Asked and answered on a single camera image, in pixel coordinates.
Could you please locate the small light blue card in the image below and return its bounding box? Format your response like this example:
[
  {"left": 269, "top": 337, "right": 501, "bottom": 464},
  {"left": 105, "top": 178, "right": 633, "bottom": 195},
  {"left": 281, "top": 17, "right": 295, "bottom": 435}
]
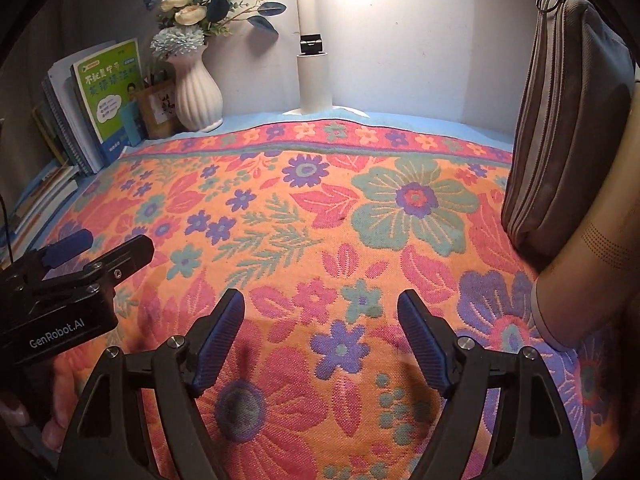
[{"left": 119, "top": 100, "right": 148, "bottom": 148}]

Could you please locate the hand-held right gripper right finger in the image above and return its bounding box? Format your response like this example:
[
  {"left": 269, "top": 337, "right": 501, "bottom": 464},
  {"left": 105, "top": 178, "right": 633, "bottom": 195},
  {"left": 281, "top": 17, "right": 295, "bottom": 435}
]
[{"left": 396, "top": 290, "right": 583, "bottom": 480}]

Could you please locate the stack of flat books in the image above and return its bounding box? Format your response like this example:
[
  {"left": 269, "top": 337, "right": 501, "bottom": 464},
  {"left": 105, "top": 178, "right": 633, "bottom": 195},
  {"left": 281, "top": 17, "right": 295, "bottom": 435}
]
[{"left": 7, "top": 160, "right": 81, "bottom": 241}]

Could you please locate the grey zipper pouch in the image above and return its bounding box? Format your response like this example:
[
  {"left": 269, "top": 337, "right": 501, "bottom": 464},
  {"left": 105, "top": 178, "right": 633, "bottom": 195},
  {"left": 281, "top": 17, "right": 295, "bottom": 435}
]
[{"left": 500, "top": 0, "right": 638, "bottom": 266}]

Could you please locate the white ribbed vase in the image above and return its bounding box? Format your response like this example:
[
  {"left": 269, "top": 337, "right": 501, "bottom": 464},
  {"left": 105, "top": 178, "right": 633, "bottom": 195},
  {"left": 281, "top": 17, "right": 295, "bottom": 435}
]
[{"left": 165, "top": 42, "right": 224, "bottom": 133}]

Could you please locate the artificial flower bouquet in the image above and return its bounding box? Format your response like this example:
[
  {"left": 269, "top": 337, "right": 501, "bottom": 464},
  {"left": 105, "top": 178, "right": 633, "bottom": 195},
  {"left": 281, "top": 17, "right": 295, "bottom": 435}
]
[{"left": 144, "top": 0, "right": 288, "bottom": 61}]

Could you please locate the green cover book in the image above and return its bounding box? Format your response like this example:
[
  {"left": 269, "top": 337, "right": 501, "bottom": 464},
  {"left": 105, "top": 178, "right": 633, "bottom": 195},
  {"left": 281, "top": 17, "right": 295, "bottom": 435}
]
[{"left": 70, "top": 37, "right": 146, "bottom": 158}]

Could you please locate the brown pen holder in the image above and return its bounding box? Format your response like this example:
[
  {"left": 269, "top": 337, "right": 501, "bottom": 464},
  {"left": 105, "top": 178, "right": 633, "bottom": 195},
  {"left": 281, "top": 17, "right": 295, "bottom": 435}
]
[{"left": 135, "top": 82, "right": 183, "bottom": 140}]

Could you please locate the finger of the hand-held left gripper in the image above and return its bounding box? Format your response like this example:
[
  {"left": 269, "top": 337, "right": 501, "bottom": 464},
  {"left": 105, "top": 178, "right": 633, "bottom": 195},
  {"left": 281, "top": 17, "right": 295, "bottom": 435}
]
[
  {"left": 7, "top": 229, "right": 96, "bottom": 281},
  {"left": 82, "top": 235, "right": 156, "bottom": 291}
]

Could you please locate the person's left hand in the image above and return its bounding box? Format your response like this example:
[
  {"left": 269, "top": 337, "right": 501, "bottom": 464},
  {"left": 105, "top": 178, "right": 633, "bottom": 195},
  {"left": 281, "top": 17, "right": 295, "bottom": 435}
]
[{"left": 41, "top": 352, "right": 101, "bottom": 453}]

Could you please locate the row of upright books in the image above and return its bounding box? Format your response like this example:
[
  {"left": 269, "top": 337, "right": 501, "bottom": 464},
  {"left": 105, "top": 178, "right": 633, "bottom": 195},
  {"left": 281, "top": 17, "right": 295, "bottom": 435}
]
[{"left": 32, "top": 55, "right": 108, "bottom": 176}]

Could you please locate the floral woven cloth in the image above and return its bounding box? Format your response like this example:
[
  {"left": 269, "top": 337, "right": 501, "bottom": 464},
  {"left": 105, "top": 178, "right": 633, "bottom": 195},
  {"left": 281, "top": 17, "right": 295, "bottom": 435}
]
[{"left": 10, "top": 117, "right": 621, "bottom": 480}]

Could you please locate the white desk lamp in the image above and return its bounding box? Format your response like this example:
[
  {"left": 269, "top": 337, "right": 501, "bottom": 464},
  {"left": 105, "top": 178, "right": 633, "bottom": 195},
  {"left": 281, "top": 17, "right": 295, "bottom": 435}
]
[{"left": 280, "top": 0, "right": 373, "bottom": 118}]

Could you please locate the beige cylinder container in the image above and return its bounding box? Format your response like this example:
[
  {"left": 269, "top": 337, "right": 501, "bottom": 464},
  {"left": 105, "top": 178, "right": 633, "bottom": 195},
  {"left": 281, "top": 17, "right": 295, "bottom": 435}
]
[{"left": 530, "top": 170, "right": 640, "bottom": 353}]

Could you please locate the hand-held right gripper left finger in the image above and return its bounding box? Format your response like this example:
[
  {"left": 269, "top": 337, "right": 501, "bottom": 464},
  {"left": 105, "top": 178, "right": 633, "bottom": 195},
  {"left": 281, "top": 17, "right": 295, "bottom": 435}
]
[{"left": 57, "top": 288, "right": 246, "bottom": 480}]

